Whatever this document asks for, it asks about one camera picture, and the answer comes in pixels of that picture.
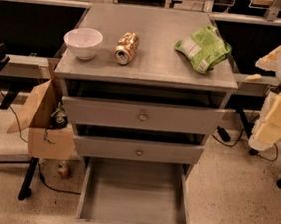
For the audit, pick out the grey top drawer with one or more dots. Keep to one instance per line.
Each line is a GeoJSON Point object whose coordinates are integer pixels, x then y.
{"type": "Point", "coordinates": [138, 115]}

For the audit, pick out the grey open bottom drawer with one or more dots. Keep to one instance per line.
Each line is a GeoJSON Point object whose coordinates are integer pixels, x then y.
{"type": "Point", "coordinates": [131, 192]}

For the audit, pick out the brown cardboard box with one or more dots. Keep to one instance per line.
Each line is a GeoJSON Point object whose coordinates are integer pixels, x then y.
{"type": "Point", "coordinates": [35, 116]}

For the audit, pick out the grey middle drawer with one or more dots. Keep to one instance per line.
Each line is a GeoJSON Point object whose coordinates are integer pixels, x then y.
{"type": "Point", "coordinates": [137, 150]}

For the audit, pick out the yellow foam piece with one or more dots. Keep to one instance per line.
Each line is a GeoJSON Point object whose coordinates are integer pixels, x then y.
{"type": "Point", "coordinates": [253, 77]}

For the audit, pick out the black table leg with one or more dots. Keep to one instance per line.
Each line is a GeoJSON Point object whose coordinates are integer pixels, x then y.
{"type": "Point", "coordinates": [25, 190]}

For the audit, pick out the grey drawer cabinet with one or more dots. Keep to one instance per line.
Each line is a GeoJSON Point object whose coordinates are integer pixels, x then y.
{"type": "Point", "coordinates": [157, 73]}

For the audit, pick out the white ceramic bowl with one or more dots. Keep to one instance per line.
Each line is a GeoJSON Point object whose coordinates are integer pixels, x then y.
{"type": "Point", "coordinates": [84, 43]}

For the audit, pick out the black stand leg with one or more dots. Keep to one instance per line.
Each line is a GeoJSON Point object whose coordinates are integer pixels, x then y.
{"type": "Point", "coordinates": [247, 127]}

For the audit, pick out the small can on floor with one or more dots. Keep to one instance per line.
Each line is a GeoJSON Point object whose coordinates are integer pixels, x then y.
{"type": "Point", "coordinates": [64, 169]}

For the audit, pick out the black power adapter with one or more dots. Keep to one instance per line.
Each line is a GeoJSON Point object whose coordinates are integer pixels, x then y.
{"type": "Point", "coordinates": [223, 134]}

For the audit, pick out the orange soda can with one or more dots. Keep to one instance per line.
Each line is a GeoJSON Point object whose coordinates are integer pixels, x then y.
{"type": "Point", "coordinates": [126, 47]}

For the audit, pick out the green snack bag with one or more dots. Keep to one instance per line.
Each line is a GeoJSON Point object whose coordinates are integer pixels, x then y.
{"type": "Point", "coordinates": [204, 49]}

